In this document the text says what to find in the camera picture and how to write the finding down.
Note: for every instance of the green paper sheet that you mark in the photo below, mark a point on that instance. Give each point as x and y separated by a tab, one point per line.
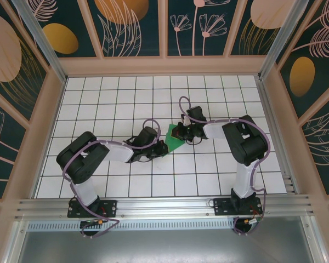
171	144

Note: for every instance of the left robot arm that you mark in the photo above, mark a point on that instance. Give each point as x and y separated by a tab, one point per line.
79	161

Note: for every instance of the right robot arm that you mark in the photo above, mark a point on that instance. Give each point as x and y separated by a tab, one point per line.
244	142

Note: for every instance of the grey metal shelf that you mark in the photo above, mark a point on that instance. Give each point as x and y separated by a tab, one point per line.
164	246

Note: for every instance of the long aluminium mounting rail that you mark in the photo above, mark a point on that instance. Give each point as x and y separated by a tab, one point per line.
164	206

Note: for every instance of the aluminium side rail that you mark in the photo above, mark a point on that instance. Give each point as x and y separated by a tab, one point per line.
268	109

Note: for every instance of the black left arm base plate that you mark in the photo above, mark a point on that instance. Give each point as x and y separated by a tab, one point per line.
109	208

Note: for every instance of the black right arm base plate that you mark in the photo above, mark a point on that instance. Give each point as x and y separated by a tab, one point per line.
222	208

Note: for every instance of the aluminium corner post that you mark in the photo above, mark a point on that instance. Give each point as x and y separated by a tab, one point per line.
45	46
281	41

